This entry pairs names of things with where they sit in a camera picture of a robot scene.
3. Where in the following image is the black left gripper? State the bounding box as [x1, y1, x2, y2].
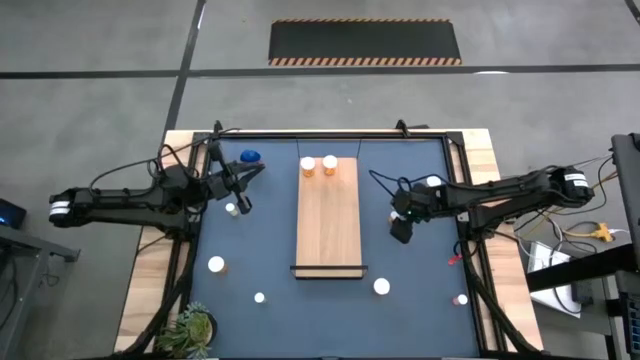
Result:
[207, 141, 266, 216]

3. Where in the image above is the wooden tray board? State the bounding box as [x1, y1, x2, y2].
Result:
[289, 138, 370, 281]

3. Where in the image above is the blue table mat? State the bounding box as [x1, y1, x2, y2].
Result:
[192, 137, 484, 359]

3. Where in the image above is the white box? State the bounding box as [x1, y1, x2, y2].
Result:
[527, 241, 584, 320]

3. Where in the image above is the black hazard-striped floor mat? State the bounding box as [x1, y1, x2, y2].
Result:
[268, 18, 463, 67]

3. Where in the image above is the potted green succulent plant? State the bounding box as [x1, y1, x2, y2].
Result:
[154, 301, 219, 360]

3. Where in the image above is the black table beam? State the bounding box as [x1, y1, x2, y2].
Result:
[524, 243, 640, 294]

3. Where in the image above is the yellow power splitter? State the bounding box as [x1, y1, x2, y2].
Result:
[582, 222, 616, 244]

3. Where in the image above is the dark grey monitor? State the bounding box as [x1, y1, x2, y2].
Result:
[610, 132, 640, 244]

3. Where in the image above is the black device blue light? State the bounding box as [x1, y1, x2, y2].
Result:
[0, 198, 28, 231]

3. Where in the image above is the grey metal cart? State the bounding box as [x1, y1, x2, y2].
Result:
[0, 223, 81, 360]

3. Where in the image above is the black metal table frame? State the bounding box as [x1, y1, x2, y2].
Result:
[119, 119, 544, 360]

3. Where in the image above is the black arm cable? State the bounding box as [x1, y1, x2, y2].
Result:
[88, 127, 241, 191]

